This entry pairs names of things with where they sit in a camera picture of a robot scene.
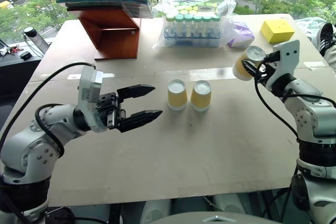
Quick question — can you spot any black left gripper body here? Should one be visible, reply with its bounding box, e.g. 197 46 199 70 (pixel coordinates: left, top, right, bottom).
96 92 127 130

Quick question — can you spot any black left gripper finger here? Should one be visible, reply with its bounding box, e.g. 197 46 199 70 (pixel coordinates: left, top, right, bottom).
115 109 164 133
116 84 156 101

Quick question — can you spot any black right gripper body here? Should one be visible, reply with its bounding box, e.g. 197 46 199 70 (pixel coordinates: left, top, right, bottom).
253 51 281 82

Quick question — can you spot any yellow paper cup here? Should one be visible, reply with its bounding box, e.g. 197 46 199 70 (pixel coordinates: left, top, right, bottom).
232 45 267 81
167 79 188 111
190 80 213 112

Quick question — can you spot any yellow box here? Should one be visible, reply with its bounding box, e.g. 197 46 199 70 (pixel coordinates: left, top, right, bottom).
260 19 296 44

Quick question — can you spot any purple and white packet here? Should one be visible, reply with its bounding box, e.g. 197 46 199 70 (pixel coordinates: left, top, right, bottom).
226 20 256 49

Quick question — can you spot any patterned light cloth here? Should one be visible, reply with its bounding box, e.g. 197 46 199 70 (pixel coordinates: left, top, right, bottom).
294 16 329 41

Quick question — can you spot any brown wooden shelf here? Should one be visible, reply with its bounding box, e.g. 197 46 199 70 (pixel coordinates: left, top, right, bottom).
52 0 143 61

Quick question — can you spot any black white striped sneaker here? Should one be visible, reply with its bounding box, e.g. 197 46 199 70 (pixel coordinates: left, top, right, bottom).
316 23 336 57

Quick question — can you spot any clear plastic bag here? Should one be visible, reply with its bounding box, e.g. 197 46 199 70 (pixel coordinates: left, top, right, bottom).
151 0 237 49

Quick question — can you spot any rack of capped tubes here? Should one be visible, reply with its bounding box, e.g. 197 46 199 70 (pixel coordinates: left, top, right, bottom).
163 0 222 48

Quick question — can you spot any white rounded robot leg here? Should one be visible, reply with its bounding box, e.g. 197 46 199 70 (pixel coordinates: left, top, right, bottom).
140 198 173 224
212 193 248 215

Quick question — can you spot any black side table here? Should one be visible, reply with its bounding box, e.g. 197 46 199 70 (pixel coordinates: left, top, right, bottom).
0 47 51 130

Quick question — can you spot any black cylinder bottle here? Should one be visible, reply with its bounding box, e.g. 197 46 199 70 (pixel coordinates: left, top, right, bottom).
23 27 49 57

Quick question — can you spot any silver robot torso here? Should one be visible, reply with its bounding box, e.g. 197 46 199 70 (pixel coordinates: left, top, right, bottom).
150 211 282 224

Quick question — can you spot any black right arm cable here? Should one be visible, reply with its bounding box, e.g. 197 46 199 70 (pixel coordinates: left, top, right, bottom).
254 76 302 142

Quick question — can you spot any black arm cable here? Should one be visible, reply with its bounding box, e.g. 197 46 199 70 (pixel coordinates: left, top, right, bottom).
0 62 97 156
254 76 302 142

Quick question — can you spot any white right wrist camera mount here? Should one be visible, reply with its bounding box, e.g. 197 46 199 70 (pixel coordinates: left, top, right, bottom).
265 39 301 89

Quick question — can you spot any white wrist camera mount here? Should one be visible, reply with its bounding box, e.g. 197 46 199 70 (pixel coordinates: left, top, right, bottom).
265 39 301 89
78 66 109 133

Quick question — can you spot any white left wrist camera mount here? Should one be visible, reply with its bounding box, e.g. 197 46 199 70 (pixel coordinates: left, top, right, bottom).
78 66 109 133

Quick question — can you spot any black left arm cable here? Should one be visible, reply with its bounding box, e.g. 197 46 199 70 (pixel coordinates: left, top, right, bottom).
0 62 97 156

